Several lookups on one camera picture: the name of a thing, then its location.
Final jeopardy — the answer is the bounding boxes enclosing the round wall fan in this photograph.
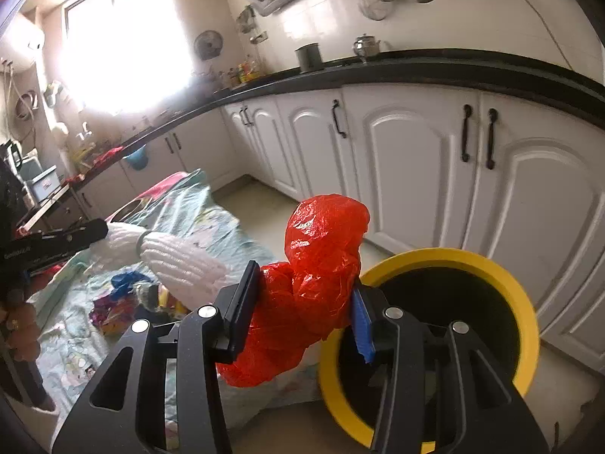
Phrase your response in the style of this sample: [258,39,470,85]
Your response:
[194,30,224,62]

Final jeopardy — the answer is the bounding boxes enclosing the dark metal pot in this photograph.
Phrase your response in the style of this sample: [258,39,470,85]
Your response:
[295,42,325,70]

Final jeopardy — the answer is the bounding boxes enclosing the white water heater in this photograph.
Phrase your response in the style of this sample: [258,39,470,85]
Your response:
[0,21,46,65]

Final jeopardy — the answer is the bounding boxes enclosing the blue plastic basin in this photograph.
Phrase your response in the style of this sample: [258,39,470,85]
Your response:
[122,146,150,170]

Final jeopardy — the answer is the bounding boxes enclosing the person's left hand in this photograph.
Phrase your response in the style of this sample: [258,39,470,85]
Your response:
[0,300,41,363]

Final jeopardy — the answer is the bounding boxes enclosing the row of condiment bottles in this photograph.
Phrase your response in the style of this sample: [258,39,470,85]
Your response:
[226,54,264,87]

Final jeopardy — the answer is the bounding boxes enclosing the window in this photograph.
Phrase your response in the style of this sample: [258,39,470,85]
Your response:
[60,0,191,115]

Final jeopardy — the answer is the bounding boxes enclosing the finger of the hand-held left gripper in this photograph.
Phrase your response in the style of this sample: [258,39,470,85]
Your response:
[21,218,109,275]

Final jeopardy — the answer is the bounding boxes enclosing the black kitchen countertop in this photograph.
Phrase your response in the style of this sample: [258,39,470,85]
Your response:
[14,50,605,242]

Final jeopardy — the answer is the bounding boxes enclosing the white kitchen cabinets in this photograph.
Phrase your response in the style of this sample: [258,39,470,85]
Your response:
[76,82,605,374]

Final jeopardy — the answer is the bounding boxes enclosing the black power cable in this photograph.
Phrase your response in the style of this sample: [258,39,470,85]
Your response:
[509,0,576,65]

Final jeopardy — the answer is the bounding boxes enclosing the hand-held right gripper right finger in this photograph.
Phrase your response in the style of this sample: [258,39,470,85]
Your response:
[351,288,550,454]

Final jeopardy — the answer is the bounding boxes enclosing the colourful crumpled wrapper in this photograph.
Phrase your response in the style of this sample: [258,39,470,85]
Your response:
[92,295,139,337]

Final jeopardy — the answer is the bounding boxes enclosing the floral cloth covered table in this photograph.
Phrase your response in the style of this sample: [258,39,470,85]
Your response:
[26,168,327,419]

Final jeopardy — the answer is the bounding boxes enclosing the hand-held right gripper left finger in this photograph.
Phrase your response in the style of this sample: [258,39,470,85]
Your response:
[52,260,262,454]

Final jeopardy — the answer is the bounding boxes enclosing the yellow round bin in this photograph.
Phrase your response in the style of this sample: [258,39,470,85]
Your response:
[318,247,540,454]

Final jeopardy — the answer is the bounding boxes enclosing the yellow snack wrapper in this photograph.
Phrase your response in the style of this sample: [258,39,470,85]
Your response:
[158,286,191,321]

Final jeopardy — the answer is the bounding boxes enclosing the blue plastic wrapper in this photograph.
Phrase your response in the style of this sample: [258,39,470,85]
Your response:
[111,272,153,300]

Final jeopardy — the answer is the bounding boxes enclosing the steel kettle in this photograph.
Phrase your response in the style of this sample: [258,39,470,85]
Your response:
[352,34,383,60]

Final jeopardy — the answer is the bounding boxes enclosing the red plastic bag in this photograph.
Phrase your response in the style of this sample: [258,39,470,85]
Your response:
[216,193,370,389]

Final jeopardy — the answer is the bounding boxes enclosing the grey storage box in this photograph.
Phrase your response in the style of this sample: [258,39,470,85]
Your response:
[28,165,62,200]

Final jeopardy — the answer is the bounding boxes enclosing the red cloth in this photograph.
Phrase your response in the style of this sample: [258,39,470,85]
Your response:
[92,146,125,169]

